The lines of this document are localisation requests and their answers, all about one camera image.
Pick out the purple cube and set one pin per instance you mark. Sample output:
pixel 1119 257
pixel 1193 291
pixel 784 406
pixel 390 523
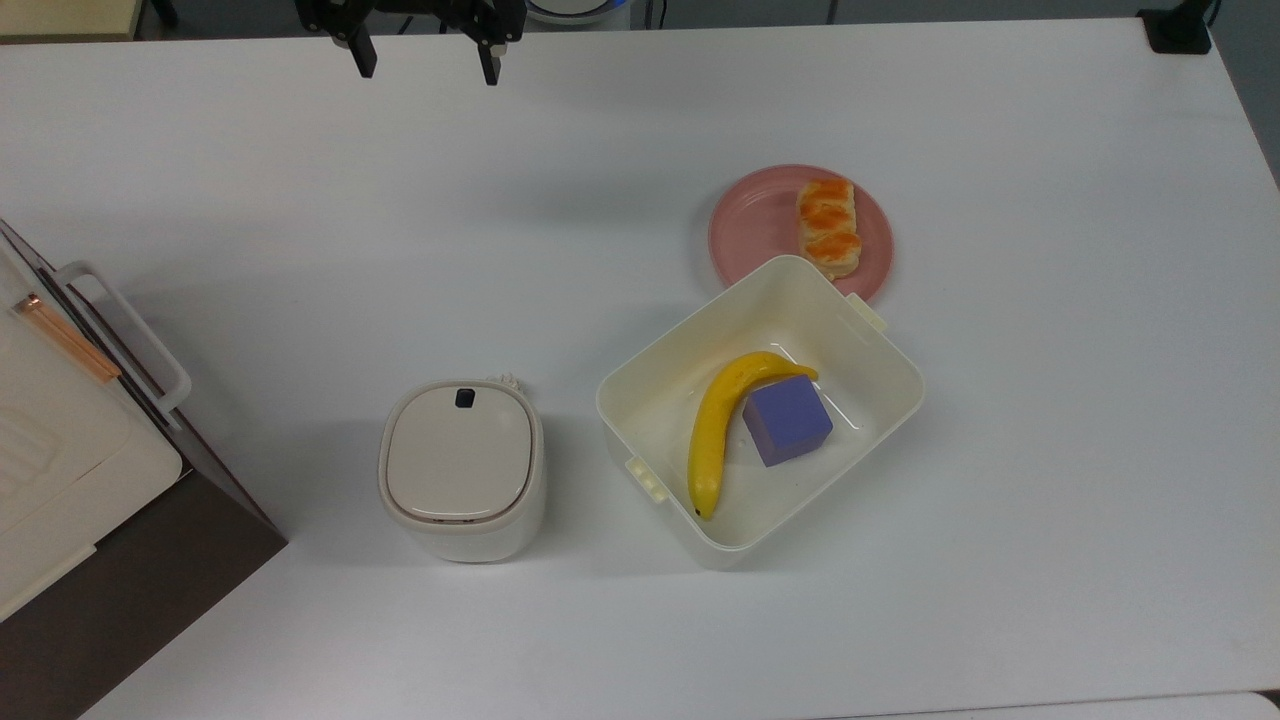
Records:
pixel 788 420

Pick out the cream plastic storage box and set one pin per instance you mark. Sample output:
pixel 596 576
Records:
pixel 660 400

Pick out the beige desk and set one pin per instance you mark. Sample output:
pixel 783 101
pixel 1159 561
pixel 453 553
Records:
pixel 60 15

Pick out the pink plate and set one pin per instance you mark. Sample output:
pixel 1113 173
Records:
pixel 755 225

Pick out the orange glazed bread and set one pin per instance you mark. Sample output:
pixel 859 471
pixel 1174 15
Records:
pixel 829 226

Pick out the crumpled white paper ball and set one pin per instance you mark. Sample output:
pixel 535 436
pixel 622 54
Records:
pixel 506 381

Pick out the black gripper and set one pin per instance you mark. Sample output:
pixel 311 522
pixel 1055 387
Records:
pixel 420 8

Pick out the yellow banana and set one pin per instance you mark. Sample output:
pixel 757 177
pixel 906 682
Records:
pixel 712 430

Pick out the small white lidded bin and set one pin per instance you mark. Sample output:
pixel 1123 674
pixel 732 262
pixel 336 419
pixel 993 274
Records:
pixel 460 470

